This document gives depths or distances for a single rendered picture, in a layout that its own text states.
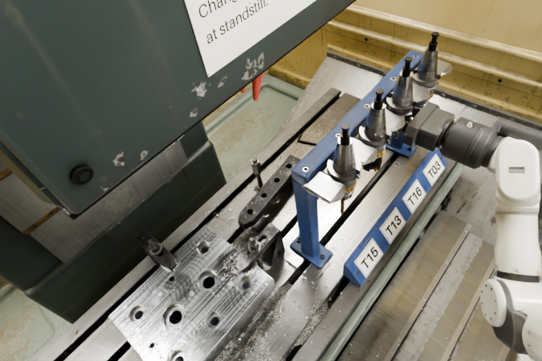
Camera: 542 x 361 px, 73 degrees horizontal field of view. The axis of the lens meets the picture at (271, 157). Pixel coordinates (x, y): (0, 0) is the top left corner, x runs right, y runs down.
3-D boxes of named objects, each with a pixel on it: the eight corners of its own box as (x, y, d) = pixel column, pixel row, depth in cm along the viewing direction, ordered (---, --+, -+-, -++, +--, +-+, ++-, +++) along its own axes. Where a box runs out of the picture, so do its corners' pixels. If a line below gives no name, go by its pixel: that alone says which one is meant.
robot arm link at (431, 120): (433, 88, 79) (492, 107, 73) (426, 121, 87) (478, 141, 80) (405, 122, 74) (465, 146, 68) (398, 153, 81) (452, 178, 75)
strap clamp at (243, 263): (285, 251, 95) (278, 220, 84) (250, 290, 89) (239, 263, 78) (275, 243, 97) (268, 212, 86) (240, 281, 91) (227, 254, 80)
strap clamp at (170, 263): (190, 278, 93) (171, 251, 82) (180, 288, 92) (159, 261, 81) (160, 249, 100) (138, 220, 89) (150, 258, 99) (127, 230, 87)
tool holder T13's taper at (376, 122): (373, 120, 77) (376, 94, 72) (390, 130, 74) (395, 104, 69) (359, 131, 75) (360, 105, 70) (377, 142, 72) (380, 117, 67)
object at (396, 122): (409, 120, 78) (410, 118, 77) (397, 135, 75) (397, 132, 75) (380, 108, 81) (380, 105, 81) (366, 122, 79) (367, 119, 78)
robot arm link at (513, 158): (494, 147, 75) (495, 214, 73) (495, 139, 67) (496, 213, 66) (533, 147, 72) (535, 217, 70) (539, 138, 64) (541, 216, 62)
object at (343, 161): (343, 152, 72) (343, 127, 67) (360, 164, 69) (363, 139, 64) (327, 165, 70) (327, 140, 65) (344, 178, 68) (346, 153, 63)
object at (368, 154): (382, 152, 73) (382, 149, 72) (368, 169, 70) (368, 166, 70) (352, 138, 76) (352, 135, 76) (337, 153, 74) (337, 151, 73)
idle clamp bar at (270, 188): (305, 174, 111) (303, 160, 106) (252, 239, 99) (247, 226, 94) (291, 167, 113) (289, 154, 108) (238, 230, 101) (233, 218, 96)
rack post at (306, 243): (332, 253, 93) (332, 182, 71) (320, 269, 91) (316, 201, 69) (302, 232, 98) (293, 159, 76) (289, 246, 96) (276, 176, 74)
